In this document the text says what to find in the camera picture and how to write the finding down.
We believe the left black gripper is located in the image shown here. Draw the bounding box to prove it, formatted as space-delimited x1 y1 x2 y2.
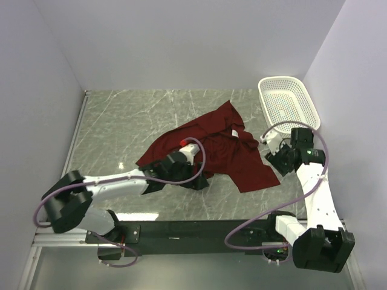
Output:
167 160 209 190

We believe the dark red polo shirt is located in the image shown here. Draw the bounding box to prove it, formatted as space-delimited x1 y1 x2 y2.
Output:
136 101 280 193

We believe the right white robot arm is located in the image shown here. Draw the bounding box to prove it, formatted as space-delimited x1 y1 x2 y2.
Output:
261 127 355 273

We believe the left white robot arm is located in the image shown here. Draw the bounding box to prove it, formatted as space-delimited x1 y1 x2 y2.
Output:
42 144 209 243

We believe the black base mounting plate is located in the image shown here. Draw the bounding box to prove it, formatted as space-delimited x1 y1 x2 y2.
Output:
86 219 303 258

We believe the white perforated plastic basket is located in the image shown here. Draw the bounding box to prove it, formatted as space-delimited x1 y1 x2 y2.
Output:
258 76 321 138

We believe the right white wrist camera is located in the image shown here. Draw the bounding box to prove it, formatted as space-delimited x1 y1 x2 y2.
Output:
260 129 285 155

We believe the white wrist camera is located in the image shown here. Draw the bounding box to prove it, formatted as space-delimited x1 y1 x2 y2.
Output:
260 129 285 155
179 140 200 160

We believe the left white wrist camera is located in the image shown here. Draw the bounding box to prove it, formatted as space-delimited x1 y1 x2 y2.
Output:
179 140 200 160

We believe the aluminium frame rail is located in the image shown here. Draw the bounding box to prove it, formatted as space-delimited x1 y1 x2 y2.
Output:
31 223 100 246

